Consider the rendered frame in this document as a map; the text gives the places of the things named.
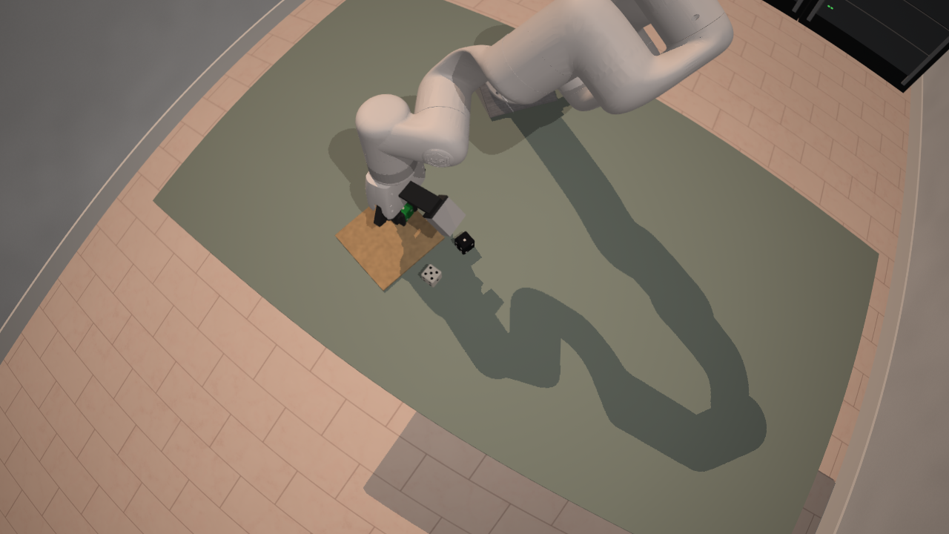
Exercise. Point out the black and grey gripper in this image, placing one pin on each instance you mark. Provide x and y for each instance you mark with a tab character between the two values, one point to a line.
385	196

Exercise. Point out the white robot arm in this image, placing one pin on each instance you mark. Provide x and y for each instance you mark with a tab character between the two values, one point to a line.
587	49

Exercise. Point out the tan mat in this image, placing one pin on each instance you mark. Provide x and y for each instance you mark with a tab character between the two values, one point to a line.
388	251

